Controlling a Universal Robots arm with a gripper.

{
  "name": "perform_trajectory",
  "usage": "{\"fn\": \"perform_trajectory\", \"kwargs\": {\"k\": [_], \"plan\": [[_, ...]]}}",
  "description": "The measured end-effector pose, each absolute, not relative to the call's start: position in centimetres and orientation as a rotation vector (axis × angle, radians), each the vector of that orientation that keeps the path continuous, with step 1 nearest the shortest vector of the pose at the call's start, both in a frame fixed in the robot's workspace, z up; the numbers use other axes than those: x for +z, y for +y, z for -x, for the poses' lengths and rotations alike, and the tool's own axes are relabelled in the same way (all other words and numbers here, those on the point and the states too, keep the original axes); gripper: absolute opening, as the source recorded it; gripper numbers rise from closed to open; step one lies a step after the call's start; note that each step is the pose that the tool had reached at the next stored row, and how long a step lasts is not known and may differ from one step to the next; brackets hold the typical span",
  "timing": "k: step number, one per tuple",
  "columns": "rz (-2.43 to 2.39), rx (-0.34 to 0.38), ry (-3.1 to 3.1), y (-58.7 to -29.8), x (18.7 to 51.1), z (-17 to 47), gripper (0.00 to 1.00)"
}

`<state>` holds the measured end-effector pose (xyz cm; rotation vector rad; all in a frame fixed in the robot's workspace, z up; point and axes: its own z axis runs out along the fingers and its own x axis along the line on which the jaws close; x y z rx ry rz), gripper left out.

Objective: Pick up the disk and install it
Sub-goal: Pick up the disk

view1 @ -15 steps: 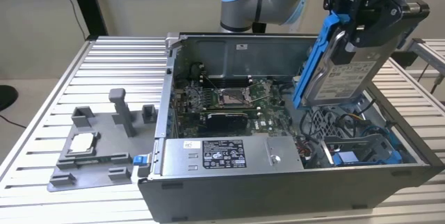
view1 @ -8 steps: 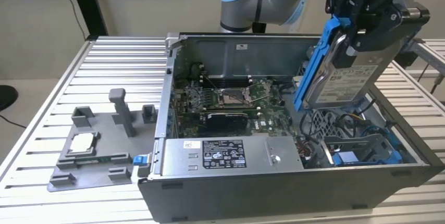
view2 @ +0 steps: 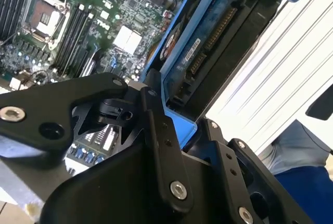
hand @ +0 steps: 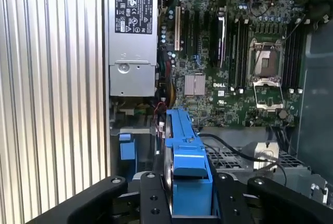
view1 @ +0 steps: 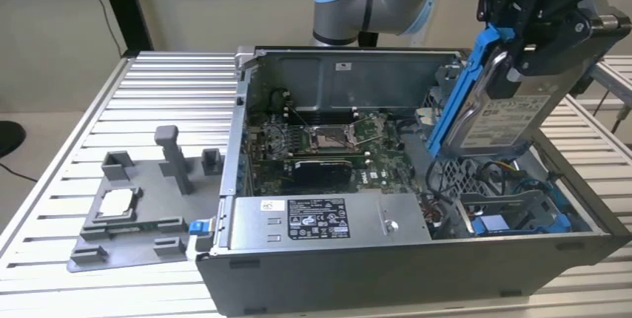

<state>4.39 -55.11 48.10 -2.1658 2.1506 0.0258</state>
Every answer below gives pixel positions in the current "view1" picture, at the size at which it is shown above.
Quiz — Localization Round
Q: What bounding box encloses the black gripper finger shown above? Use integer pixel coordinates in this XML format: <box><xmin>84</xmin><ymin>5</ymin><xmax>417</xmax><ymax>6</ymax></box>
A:
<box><xmin>510</xmin><ymin>9</ymin><xmax>601</xmax><ymax>77</ymax></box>

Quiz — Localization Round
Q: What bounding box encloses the hard disk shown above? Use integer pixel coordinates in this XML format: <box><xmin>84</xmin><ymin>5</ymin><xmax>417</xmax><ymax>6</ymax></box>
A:
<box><xmin>425</xmin><ymin>23</ymin><xmax>588</xmax><ymax>159</ymax></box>

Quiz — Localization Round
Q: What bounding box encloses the empty blue disk carrier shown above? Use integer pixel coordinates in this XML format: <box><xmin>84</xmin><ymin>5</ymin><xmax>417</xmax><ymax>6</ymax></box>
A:
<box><xmin>471</xmin><ymin>214</ymin><xmax>573</xmax><ymax>237</ymax></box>

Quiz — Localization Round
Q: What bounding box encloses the black box beyond table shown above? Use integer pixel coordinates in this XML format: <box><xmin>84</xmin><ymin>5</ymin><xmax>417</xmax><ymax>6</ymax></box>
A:
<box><xmin>572</xmin><ymin>72</ymin><xmax>593</xmax><ymax>97</ymax></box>

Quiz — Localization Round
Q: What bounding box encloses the metal slat side table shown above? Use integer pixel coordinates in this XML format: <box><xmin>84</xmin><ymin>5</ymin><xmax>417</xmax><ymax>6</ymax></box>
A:
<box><xmin>589</xmin><ymin>55</ymin><xmax>632</xmax><ymax>134</ymax></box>

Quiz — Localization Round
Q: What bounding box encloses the metal socket cover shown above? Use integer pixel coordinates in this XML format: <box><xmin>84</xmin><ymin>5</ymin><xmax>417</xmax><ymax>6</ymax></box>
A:
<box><xmin>351</xmin><ymin>114</ymin><xmax>390</xmax><ymax>145</ymax></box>

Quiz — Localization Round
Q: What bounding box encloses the grey metal drive cage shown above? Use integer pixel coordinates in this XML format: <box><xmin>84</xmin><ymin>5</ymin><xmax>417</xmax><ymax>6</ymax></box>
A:
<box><xmin>399</xmin><ymin>62</ymin><xmax>549</xmax><ymax>200</ymax></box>

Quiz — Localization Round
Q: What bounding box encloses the green motherboard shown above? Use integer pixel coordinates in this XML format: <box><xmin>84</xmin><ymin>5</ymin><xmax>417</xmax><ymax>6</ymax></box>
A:
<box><xmin>244</xmin><ymin>109</ymin><xmax>429</xmax><ymax>199</ymax></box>

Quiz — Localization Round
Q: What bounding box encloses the black RAM slot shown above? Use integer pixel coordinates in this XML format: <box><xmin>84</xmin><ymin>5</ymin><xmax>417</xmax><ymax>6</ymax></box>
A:
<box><xmin>287</xmin><ymin>149</ymin><xmax>373</xmax><ymax>160</ymax></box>
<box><xmin>287</xmin><ymin>107</ymin><xmax>359</xmax><ymax>121</ymax></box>

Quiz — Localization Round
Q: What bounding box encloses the CPU socket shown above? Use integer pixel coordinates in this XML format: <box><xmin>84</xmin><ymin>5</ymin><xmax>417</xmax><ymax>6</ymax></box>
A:
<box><xmin>307</xmin><ymin>124</ymin><xmax>353</xmax><ymax>150</ymax></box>

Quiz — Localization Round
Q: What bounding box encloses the grey power supply unit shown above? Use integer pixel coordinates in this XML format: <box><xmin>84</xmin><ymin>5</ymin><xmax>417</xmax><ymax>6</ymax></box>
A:
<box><xmin>228</xmin><ymin>192</ymin><xmax>433</xmax><ymax>251</ymax></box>

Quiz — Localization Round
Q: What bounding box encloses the thin metal locking lever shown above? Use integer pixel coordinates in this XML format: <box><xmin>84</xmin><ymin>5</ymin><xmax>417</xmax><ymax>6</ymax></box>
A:
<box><xmin>284</xmin><ymin>104</ymin><xmax>312</xmax><ymax>130</ymax></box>

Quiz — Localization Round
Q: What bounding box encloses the black graphics card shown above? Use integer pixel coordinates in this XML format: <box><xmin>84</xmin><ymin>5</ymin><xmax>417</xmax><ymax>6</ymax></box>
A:
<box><xmin>290</xmin><ymin>159</ymin><xmax>354</xmax><ymax>192</ymax></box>

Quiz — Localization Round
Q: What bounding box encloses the open black PC case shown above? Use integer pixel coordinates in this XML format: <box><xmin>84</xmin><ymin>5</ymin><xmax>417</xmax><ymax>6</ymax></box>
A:
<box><xmin>195</xmin><ymin>46</ymin><xmax>632</xmax><ymax>317</ymax></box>

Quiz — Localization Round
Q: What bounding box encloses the blue case latch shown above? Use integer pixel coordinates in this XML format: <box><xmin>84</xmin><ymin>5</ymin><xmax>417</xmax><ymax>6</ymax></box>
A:
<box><xmin>187</xmin><ymin>220</ymin><xmax>211</xmax><ymax>237</ymax></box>

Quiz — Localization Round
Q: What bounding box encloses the grey parts rack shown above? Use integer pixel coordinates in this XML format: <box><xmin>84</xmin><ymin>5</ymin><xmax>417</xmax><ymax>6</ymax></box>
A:
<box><xmin>67</xmin><ymin>124</ymin><xmax>228</xmax><ymax>274</ymax></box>

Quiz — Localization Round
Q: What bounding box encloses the silver CPU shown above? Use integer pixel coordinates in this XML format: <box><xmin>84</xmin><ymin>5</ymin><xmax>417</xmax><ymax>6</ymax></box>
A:
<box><xmin>96</xmin><ymin>189</ymin><xmax>137</xmax><ymax>220</ymax></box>

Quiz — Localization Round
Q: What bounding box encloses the black round chair base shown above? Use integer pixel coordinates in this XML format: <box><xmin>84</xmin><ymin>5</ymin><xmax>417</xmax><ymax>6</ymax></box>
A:
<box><xmin>0</xmin><ymin>120</ymin><xmax>27</xmax><ymax>158</ymax></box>

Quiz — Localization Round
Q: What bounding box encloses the yellow and black wire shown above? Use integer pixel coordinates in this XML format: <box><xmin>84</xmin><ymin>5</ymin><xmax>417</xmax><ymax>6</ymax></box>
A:
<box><xmin>481</xmin><ymin>158</ymin><xmax>528</xmax><ymax>200</ymax></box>

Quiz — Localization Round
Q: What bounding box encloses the blue wire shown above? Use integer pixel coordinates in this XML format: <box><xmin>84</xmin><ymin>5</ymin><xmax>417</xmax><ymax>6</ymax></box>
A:
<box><xmin>513</xmin><ymin>176</ymin><xmax>565</xmax><ymax>219</ymax></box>

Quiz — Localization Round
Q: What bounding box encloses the black upright post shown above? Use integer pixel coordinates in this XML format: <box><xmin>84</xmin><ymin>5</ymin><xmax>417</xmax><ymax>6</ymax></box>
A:
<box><xmin>95</xmin><ymin>0</ymin><xmax>155</xmax><ymax>56</ymax></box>

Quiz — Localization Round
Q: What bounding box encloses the thin black wall cable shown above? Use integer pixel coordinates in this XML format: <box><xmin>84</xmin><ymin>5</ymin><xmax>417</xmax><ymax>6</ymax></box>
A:
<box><xmin>83</xmin><ymin>0</ymin><xmax>123</xmax><ymax>57</ymax></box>

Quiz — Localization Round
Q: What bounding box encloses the black floor cable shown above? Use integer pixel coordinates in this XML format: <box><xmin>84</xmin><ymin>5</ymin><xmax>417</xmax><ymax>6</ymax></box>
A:
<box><xmin>0</xmin><ymin>162</ymin><xmax>40</xmax><ymax>183</ymax></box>

